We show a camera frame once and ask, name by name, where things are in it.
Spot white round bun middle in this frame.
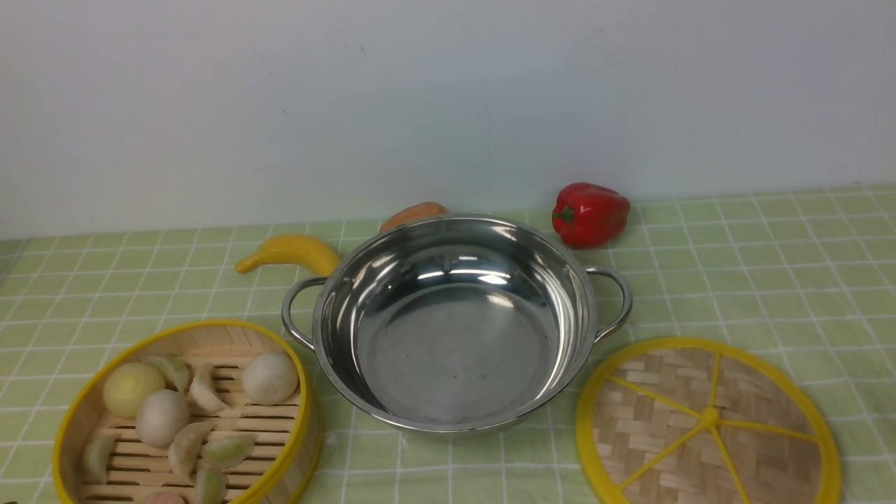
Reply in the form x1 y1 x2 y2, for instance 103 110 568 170
135 389 191 449

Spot woven bamboo lid yellow rim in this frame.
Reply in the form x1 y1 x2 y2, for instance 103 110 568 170
575 337 842 503

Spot greenish dumpling bottom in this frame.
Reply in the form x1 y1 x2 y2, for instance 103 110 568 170
193 467 228 504

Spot yellow banana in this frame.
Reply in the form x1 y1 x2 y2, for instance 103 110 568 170
234 234 340 277

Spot pink bun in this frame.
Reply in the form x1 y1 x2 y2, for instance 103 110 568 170
143 491 186 504

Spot red bell pepper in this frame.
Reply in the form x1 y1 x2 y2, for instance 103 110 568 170
551 182 631 250

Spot stainless steel two-handled pot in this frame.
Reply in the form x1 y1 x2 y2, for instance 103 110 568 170
281 214 634 436

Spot pale dumpling upper middle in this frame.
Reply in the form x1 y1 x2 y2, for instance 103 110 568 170
189 363 230 414

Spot greenish dumpling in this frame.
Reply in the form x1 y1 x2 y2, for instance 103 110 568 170
199 433 258 470
193 467 228 504

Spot yellowish round bun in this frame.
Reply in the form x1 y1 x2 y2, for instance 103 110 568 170
101 363 167 420

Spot pale dumpling top left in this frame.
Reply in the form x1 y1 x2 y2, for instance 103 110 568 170
143 354 191 396

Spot greenish dumpling right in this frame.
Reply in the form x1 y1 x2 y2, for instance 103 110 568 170
199 433 258 470

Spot bamboo steamer basket yellow rim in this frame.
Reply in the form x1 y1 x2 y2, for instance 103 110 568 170
52 320 324 503

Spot orange sweet potato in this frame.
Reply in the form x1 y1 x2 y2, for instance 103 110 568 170
379 202 449 233

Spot green checkered tablecloth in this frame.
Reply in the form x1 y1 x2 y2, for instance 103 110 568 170
1 185 895 503

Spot white round bun right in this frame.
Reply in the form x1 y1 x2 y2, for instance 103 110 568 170
242 352 300 405

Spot white round bun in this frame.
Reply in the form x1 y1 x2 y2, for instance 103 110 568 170
135 389 191 449
242 352 300 405

